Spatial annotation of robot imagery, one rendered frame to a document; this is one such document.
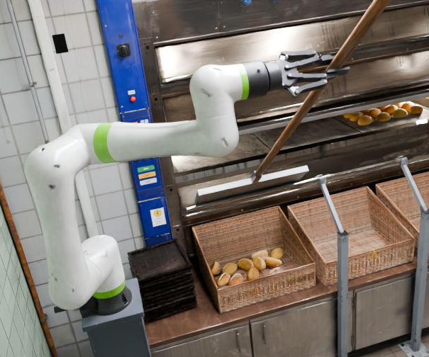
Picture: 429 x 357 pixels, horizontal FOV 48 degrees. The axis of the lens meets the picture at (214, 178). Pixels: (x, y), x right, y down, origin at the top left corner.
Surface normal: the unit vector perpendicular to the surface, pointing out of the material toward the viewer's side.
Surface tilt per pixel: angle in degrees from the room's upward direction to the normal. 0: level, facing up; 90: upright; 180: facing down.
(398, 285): 91
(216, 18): 92
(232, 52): 70
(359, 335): 91
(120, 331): 90
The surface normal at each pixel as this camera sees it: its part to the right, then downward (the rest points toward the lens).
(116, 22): 0.27, 0.38
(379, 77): 0.22, 0.04
